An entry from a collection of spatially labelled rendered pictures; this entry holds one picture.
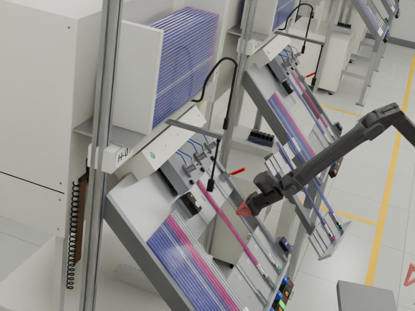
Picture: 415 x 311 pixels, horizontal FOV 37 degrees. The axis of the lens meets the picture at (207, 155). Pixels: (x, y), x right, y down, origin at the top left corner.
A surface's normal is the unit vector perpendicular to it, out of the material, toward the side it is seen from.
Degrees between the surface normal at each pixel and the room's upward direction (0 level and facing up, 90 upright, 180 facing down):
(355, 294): 0
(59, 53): 90
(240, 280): 43
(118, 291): 0
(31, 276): 0
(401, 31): 90
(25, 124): 90
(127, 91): 90
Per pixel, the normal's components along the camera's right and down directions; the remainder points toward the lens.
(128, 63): -0.34, 0.37
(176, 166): 0.75, -0.45
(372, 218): 0.15, -0.88
